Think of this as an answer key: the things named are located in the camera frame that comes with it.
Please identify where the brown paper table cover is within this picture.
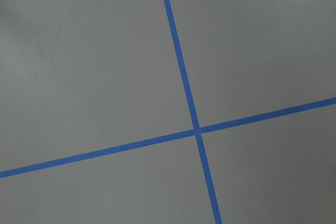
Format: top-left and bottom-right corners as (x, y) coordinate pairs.
(1, 0), (335, 223)

